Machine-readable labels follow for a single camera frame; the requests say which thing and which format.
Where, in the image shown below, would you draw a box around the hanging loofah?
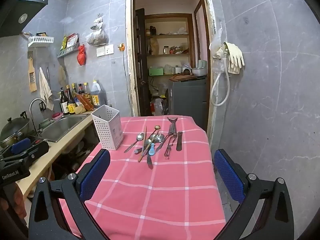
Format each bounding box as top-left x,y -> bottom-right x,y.
58,65 -> 67,87

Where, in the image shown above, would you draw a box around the thin wall cable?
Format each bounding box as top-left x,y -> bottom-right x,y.
123,51 -> 131,98

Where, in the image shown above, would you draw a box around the clear bag of dried goods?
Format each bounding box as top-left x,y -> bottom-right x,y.
86,14 -> 109,47

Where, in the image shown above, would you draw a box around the cream rubber gloves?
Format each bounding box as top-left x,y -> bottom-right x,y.
222,41 -> 245,75

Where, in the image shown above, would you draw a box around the wok with lid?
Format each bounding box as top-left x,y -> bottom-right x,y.
0,117 -> 30,148

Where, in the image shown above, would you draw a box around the steel peeler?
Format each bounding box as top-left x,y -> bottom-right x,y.
167,116 -> 178,137

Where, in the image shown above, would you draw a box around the black range hood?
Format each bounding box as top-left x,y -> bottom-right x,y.
0,0 -> 49,37

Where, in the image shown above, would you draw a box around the steel sink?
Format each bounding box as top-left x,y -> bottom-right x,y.
39,115 -> 89,143

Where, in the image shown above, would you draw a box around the white perforated utensil holder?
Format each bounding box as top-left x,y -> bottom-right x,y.
91,104 -> 124,151

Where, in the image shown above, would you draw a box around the pink checkered tablecloth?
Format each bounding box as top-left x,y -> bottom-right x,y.
59,116 -> 227,240

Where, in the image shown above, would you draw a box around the metal pot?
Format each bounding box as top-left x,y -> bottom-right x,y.
191,66 -> 207,77

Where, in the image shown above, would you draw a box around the chrome faucet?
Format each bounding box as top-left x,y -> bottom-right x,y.
29,97 -> 48,135

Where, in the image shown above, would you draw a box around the wooden grater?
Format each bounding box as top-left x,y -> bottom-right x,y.
27,51 -> 37,93

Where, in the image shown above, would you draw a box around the wooden shelving unit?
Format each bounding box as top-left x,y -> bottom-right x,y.
144,14 -> 195,77

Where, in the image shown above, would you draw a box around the wooden door frame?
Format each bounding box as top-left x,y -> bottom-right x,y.
125,0 -> 217,140

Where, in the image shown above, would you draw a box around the wooden cutting board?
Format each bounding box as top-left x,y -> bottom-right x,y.
169,74 -> 198,81

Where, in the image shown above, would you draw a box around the soy sauce bottle yellow label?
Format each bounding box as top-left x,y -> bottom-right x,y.
65,85 -> 77,115

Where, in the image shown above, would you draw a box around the metal wall shelf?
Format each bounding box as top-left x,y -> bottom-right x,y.
56,43 -> 80,58

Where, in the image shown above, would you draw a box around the long silver spoon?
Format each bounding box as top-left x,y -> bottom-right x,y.
124,132 -> 145,154

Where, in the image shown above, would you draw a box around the white wall basket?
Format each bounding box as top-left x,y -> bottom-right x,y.
27,35 -> 54,48

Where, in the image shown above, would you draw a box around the beige hanging towel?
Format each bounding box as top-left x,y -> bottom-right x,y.
39,67 -> 54,111

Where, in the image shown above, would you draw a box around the orange brown packet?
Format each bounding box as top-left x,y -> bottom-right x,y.
74,92 -> 94,111

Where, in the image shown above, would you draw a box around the white hose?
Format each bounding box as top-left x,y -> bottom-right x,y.
210,49 -> 230,107

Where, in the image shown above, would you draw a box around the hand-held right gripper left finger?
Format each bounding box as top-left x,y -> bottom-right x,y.
29,149 -> 111,240

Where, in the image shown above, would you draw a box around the gold spoon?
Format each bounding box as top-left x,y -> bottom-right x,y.
147,125 -> 161,143

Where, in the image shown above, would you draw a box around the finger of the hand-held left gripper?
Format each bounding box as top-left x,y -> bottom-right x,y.
0,141 -> 50,167
0,137 -> 32,158

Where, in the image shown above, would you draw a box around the beige kitchen counter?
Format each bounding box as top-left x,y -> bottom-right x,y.
15,112 -> 95,198

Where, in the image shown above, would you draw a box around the red packet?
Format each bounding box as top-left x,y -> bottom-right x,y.
66,33 -> 79,47

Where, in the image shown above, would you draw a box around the clear hanging plastic bag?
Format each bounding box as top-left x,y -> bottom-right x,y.
209,21 -> 225,73

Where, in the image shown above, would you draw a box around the dark wooden door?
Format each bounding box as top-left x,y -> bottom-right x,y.
135,8 -> 152,117

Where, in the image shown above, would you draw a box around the dark pump bottle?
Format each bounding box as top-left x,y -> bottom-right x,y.
59,87 -> 70,114

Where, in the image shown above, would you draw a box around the white plastic floor bag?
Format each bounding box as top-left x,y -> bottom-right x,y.
150,97 -> 165,117

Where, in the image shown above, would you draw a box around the red plastic bag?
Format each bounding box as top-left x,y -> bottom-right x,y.
77,44 -> 87,66

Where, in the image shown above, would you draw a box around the person's left hand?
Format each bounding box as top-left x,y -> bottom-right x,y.
0,183 -> 27,220

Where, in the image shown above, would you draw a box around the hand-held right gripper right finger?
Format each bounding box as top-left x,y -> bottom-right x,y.
214,149 -> 295,240

